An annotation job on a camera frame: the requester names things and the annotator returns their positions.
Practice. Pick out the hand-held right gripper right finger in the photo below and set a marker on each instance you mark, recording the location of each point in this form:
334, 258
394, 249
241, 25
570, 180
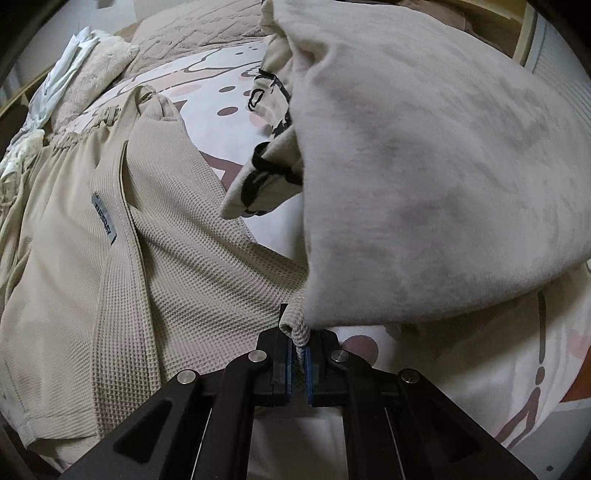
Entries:
310, 374

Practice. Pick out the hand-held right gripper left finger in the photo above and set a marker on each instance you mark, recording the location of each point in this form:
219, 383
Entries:
289, 378

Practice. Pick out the beige waffle garment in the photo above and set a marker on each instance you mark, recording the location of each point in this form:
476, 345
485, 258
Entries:
175, 258

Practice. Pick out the grey plush garment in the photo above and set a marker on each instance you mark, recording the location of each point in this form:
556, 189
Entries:
415, 161

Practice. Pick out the cream garment with black print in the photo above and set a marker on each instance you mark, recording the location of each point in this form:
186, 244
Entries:
268, 138

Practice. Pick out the printed bed sheet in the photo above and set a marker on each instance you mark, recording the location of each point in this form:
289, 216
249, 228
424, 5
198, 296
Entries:
203, 120

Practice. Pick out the cream crumpled cloth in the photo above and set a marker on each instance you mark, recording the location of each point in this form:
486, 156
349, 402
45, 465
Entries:
18, 157

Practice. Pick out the beige quilted blanket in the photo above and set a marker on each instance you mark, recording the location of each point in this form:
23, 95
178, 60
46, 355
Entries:
184, 32

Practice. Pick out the cream fluffy pillow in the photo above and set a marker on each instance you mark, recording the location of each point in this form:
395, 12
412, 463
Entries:
97, 69

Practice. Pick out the white cloth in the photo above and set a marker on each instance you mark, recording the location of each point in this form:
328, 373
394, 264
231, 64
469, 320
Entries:
60, 78

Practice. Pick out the cream wooden shelf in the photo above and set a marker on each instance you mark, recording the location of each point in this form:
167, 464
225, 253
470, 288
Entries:
524, 32

